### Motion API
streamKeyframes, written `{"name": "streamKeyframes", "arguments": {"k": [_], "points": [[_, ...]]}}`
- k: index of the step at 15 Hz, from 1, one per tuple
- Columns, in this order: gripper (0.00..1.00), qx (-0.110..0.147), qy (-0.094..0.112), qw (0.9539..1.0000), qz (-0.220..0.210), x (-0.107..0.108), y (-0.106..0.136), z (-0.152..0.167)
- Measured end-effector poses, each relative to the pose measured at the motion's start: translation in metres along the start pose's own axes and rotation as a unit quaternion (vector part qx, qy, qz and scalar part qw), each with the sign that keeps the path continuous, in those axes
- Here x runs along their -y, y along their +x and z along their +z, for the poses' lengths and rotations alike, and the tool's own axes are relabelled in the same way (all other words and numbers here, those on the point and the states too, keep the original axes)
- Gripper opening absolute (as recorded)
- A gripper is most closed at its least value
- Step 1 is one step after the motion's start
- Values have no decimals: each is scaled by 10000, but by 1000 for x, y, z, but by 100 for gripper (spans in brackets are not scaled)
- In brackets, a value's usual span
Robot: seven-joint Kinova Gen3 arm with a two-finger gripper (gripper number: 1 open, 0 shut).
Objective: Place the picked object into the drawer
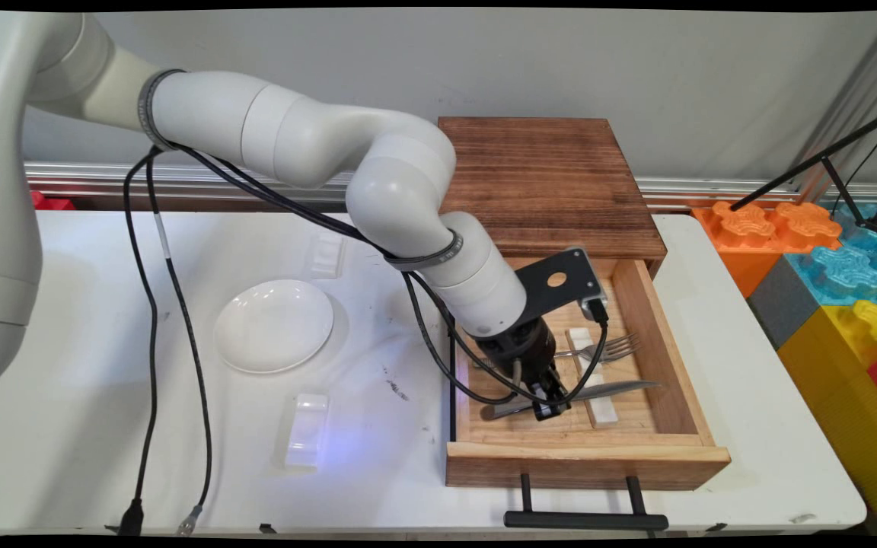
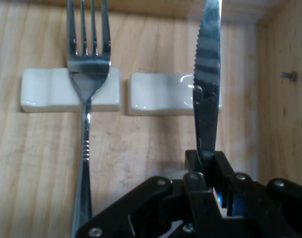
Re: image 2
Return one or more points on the light wooden drawer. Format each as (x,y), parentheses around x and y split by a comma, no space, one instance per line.
(153,138)

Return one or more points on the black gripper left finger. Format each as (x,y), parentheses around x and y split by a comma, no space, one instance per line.
(145,205)

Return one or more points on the silver serrated table knife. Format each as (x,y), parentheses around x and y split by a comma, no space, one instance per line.
(207,62)

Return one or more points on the white ceramic cutlery rest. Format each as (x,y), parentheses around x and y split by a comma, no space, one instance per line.
(41,89)
(160,94)

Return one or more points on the silver metal fork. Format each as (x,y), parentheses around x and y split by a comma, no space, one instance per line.
(87,67)

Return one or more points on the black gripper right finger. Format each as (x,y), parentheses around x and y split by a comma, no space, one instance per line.
(272,210)

